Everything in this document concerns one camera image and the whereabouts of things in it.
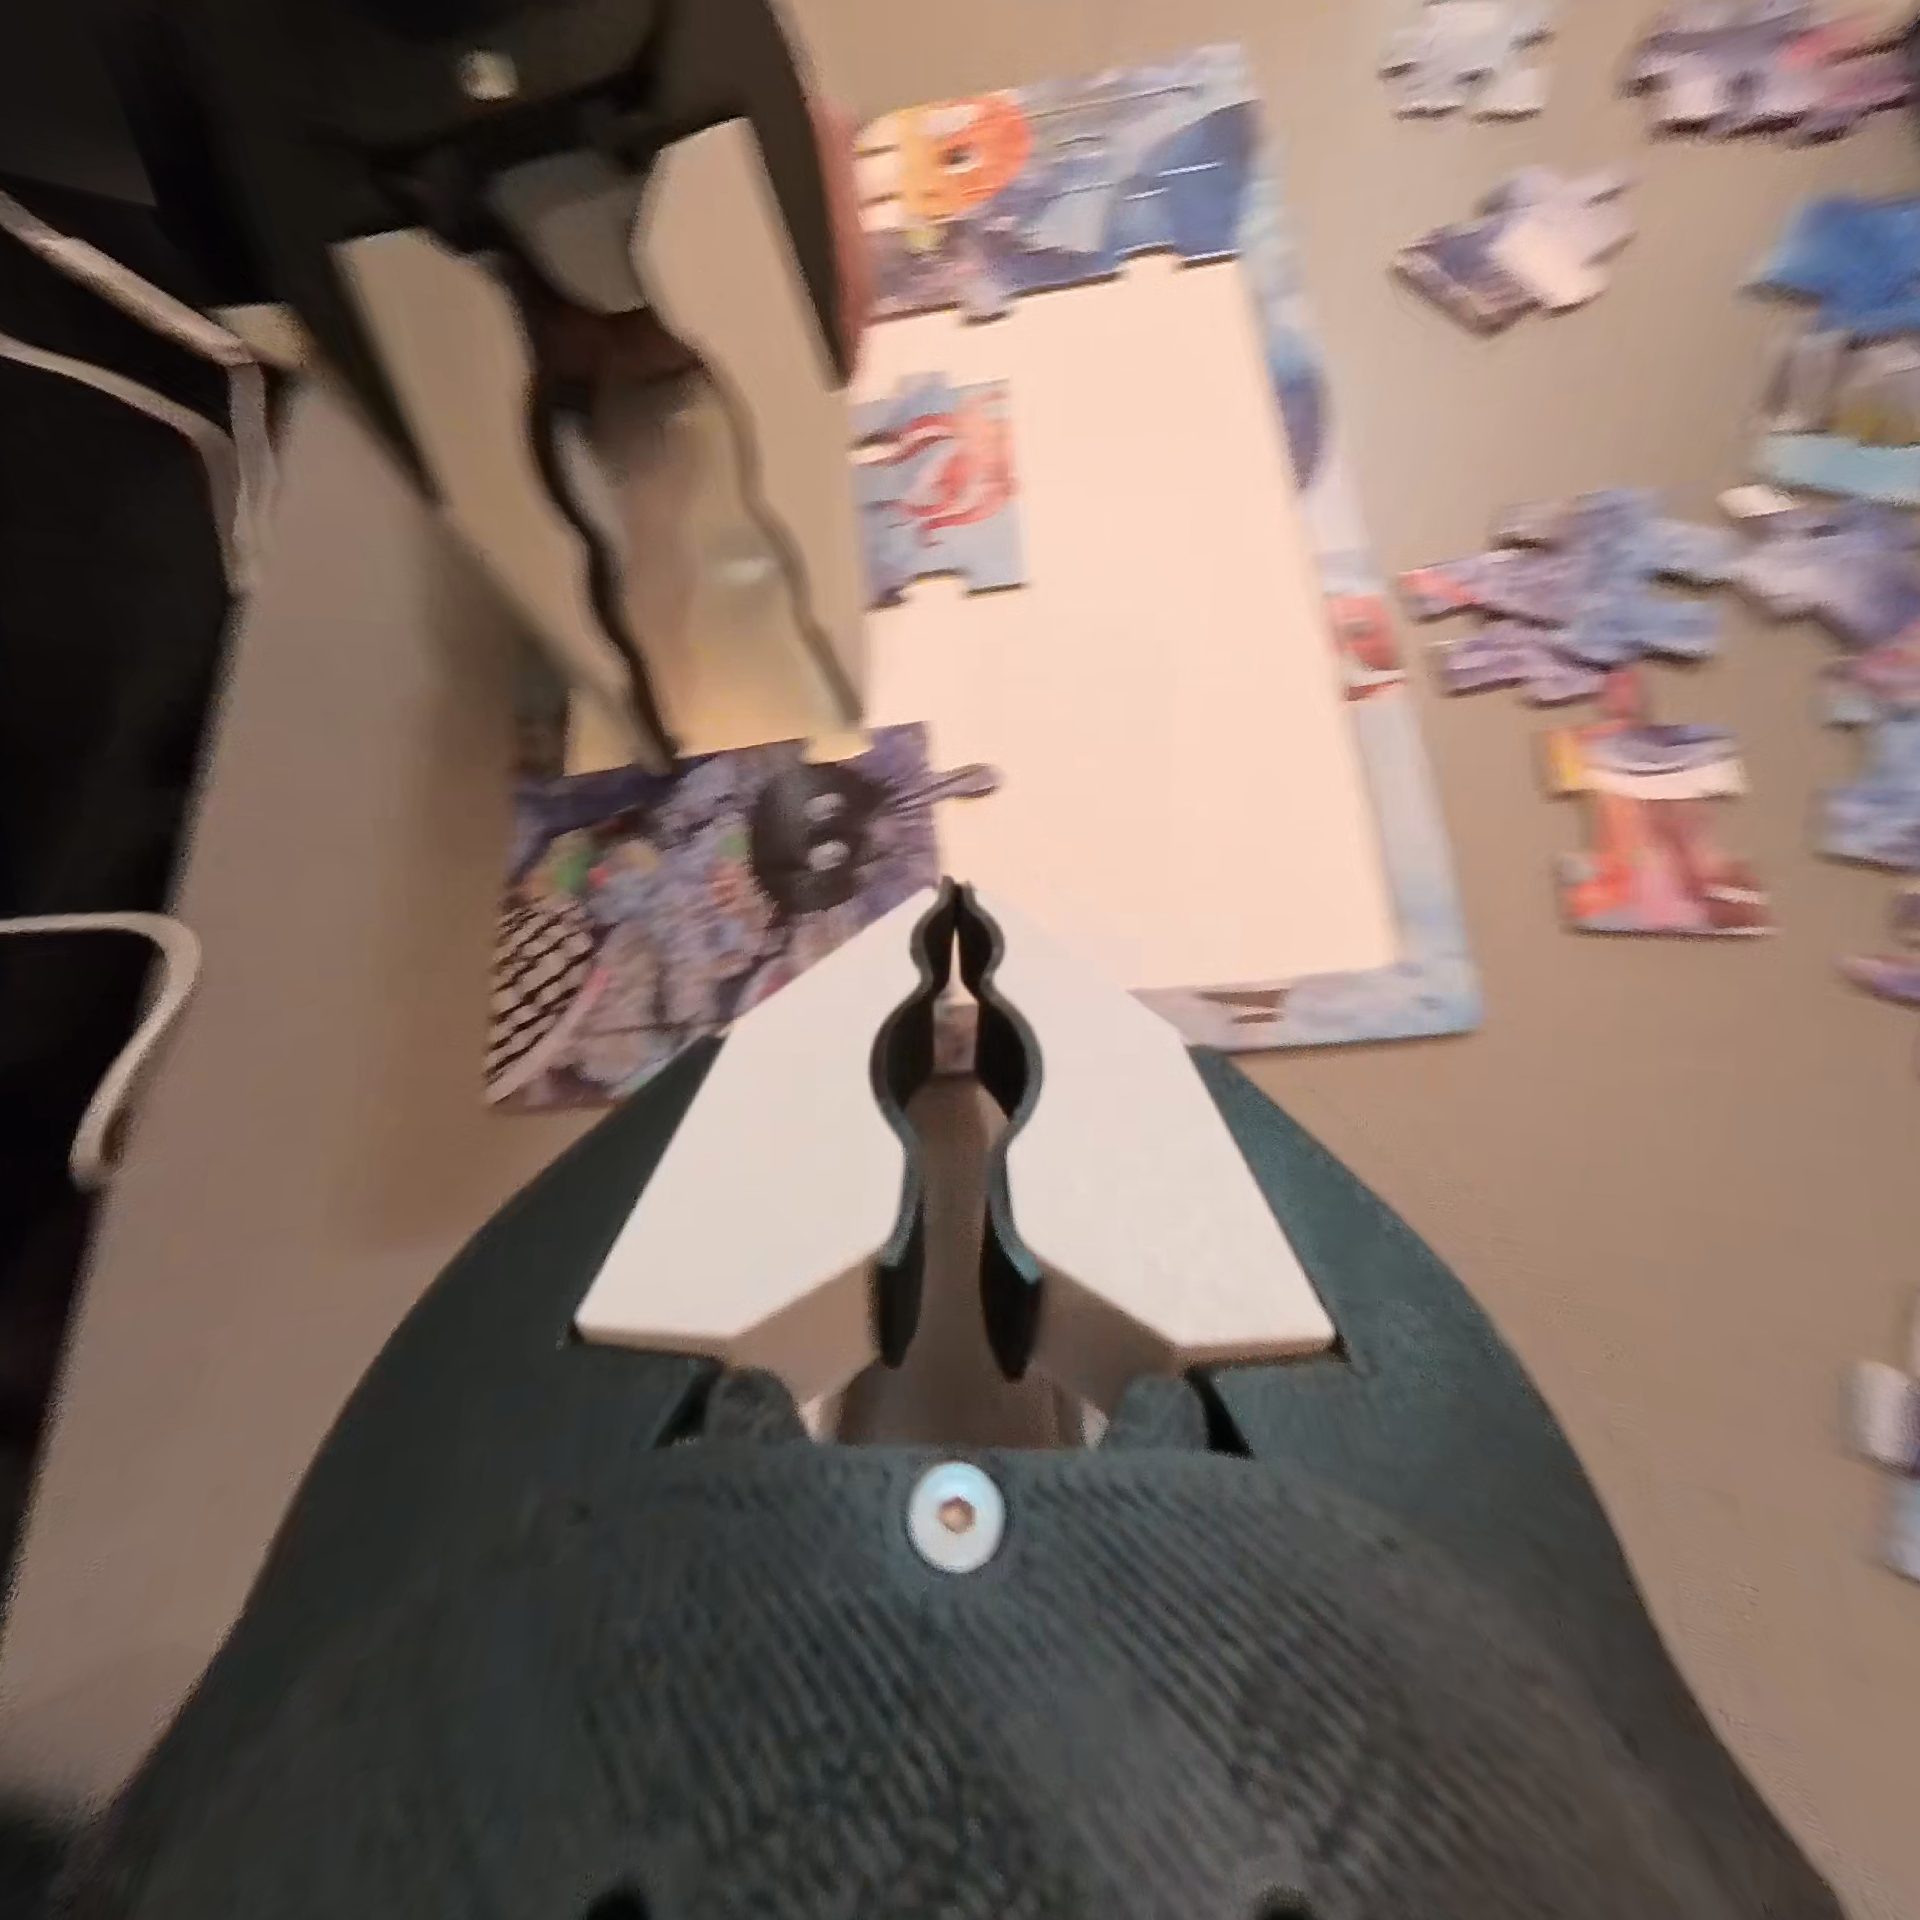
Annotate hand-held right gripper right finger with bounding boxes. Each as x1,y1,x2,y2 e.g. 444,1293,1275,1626
957,892,1340,1445

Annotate assembled crab whale puzzle pieces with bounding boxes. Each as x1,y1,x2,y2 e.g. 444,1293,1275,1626
859,61,1261,323

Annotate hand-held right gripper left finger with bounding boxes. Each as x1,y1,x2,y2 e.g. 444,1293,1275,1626
571,883,965,1428

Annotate ocean jigsaw puzzle tray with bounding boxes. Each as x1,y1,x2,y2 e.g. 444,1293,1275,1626
483,42,1488,1113

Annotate octopus puzzle piece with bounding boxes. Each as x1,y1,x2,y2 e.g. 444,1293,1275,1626
856,480,1038,606
852,375,1024,500

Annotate person's black clothing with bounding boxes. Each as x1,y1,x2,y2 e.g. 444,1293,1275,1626
0,0,316,1590

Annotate black sea urchin puzzle piece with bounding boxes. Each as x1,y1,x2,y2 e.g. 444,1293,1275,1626
706,748,828,935

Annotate scattered loose puzzle pieces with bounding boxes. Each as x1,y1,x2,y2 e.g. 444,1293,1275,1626
1381,0,1920,1584

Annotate orange pufferfish puzzle piece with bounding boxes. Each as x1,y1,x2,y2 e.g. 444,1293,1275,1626
899,90,1039,227

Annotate person's left hand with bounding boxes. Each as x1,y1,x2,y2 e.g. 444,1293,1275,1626
522,289,712,396

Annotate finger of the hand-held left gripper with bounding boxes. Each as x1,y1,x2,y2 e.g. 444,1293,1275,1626
335,231,682,769
642,115,875,720

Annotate assembled coral reef puzzle pieces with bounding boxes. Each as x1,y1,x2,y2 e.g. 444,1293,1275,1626
512,725,781,1051

